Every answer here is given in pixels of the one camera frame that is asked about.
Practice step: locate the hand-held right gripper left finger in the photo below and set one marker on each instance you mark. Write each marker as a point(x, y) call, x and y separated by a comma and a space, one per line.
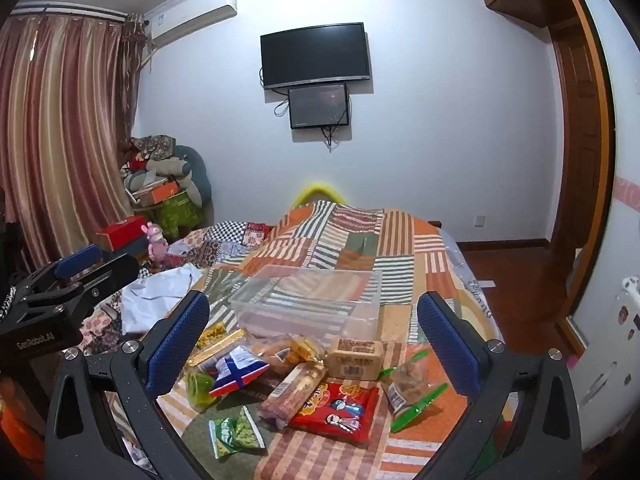
point(177, 345)

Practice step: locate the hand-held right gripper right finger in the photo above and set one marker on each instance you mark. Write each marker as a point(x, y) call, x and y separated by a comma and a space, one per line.
point(447, 345)

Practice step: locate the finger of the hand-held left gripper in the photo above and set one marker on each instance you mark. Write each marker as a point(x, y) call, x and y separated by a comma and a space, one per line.
point(77, 260)
point(110, 275)

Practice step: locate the lime green jelly cup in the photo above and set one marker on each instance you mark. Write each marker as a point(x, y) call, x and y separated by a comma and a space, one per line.
point(200, 390)

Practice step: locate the green-edged clear snack bag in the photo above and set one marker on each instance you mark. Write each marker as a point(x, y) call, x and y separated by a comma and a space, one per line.
point(407, 385)

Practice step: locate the orange-edged clear bread bag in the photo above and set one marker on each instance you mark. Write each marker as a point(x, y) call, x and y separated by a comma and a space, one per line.
point(287, 352)

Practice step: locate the clear plastic container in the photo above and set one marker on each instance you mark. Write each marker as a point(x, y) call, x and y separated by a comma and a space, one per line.
point(300, 305)

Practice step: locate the person's left forearm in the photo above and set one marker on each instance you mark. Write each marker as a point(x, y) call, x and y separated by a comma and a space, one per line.
point(12, 415)

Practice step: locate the gold wrapped snack bar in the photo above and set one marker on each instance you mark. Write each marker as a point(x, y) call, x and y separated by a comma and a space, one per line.
point(212, 355)

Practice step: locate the red box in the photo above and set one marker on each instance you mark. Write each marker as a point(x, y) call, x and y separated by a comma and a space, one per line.
point(120, 234)

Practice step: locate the pink plush toy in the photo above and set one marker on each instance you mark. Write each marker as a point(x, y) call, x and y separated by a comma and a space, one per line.
point(157, 242)

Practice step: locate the blue red white snack packet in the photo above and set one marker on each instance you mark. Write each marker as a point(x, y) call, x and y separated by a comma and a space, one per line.
point(240, 370)

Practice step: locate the grey printed bed sheet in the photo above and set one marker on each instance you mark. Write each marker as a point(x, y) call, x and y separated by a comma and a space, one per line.
point(470, 280)

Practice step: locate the orange striped patchwork blanket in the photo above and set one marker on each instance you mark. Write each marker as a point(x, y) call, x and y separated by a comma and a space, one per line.
point(400, 270)

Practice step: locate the tan cake box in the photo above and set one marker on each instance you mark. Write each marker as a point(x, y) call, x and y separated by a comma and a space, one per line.
point(355, 360)

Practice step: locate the orange cardboard box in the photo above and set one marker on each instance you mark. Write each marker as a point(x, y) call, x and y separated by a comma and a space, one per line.
point(160, 193)

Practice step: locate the small green snack packet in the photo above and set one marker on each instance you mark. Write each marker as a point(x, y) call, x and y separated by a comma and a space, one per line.
point(235, 432)

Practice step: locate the floral checked quilt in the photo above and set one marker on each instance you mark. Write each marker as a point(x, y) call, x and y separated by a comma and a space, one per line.
point(220, 245)

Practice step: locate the grey plush toy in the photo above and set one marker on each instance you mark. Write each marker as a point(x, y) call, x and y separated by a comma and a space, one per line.
point(165, 167)

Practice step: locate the long brown wafer pack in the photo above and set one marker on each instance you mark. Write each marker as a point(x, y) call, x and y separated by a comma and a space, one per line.
point(292, 395)

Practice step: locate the striped red brown curtain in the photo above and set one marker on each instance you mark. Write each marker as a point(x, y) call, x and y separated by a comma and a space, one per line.
point(65, 135)

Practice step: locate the red cartoon snack packet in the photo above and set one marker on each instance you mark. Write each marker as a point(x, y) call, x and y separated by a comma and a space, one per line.
point(335, 410)

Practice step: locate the blue-grey cushion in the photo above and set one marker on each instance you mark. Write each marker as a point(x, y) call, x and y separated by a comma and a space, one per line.
point(197, 175)

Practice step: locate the floral cloth bundle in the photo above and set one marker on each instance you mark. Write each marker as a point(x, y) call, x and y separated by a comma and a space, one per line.
point(152, 146)

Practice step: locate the white panel with stickers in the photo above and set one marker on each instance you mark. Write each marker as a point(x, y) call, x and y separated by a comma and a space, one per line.
point(615, 360)

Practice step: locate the yellow round object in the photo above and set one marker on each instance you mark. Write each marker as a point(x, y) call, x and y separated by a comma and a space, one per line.
point(320, 191)

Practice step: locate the wooden door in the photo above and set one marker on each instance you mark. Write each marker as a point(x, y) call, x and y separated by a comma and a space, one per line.
point(580, 135)

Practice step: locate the white air conditioner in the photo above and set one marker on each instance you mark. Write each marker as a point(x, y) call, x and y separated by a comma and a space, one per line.
point(195, 12)

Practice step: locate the white wardrobe door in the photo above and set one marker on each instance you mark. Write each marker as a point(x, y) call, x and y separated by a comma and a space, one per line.
point(617, 110)

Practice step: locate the white wall socket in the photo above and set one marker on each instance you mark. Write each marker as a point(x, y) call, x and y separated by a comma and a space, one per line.
point(479, 220)

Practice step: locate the white curtain rail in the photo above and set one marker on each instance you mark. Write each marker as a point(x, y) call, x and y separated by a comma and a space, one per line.
point(65, 10)

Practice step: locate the small black wall monitor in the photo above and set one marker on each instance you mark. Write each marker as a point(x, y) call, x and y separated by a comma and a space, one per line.
point(318, 106)

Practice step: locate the black wall television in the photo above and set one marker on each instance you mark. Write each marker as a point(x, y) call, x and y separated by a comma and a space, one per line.
point(315, 55)

